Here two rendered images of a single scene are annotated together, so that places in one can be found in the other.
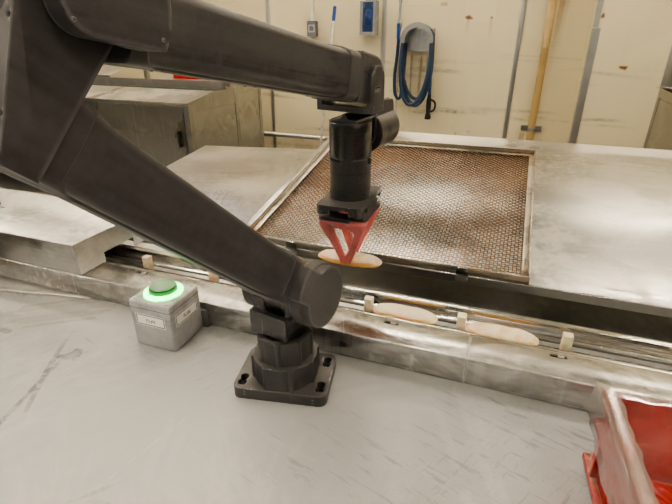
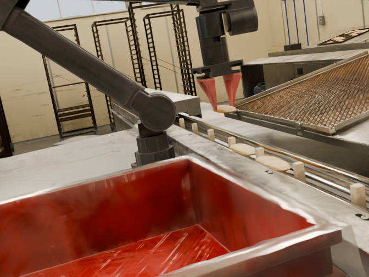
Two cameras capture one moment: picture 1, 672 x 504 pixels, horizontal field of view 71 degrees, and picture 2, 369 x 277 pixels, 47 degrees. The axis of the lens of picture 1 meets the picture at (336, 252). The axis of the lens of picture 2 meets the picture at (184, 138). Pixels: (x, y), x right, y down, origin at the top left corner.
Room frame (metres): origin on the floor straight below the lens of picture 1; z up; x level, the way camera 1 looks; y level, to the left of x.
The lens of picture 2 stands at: (0.03, -0.75, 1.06)
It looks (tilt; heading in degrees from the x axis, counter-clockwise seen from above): 11 degrees down; 56
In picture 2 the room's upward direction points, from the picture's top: 9 degrees counter-clockwise
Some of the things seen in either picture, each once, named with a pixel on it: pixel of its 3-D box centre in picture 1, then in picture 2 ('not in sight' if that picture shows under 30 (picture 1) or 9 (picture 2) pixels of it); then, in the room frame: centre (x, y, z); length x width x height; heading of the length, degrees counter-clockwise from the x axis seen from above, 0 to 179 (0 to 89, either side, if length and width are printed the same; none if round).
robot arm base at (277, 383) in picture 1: (285, 354); (154, 152); (0.49, 0.07, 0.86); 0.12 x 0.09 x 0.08; 81
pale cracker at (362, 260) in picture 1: (349, 256); (223, 108); (0.64, -0.02, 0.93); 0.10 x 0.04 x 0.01; 70
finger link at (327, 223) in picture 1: (348, 230); (217, 88); (0.63, -0.02, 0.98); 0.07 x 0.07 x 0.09; 70
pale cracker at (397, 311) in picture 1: (404, 312); (242, 148); (0.60, -0.10, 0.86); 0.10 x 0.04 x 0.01; 70
